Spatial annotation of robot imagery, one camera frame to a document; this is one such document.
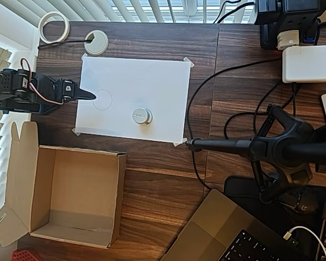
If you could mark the open cardboard box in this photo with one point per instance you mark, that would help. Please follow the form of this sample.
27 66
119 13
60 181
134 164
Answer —
78 185

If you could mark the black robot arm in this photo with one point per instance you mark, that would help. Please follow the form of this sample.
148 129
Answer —
8 84

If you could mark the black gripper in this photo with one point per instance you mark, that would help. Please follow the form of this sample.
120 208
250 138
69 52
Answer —
68 88

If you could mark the black mouse pad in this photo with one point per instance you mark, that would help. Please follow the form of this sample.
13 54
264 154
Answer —
239 187

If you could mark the masking tape roll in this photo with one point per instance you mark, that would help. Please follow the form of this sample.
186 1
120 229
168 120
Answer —
40 29

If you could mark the jar with silver lid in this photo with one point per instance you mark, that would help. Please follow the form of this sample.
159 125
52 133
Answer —
141 115

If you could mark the black power strip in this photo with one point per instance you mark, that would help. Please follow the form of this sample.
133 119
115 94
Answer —
288 16

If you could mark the grey laptop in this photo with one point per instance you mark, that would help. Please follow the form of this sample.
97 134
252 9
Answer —
212 223

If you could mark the black tripod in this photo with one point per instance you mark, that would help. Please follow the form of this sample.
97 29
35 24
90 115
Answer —
288 149

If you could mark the black computer mouse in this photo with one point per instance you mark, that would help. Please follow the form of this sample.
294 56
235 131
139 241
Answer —
305 206

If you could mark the white paper sheet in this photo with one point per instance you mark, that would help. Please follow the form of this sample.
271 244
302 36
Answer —
152 81

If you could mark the black and blue table clamp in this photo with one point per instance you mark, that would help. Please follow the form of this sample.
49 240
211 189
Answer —
47 109

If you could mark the blue plug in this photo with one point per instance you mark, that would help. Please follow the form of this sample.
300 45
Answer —
309 36

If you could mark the masking tape piece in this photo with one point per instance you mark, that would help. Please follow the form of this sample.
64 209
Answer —
76 132
189 62
84 56
179 142

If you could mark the white power adapter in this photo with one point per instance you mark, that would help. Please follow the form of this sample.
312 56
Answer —
307 63

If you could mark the red perforated clamp block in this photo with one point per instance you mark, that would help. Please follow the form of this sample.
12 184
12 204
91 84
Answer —
24 255

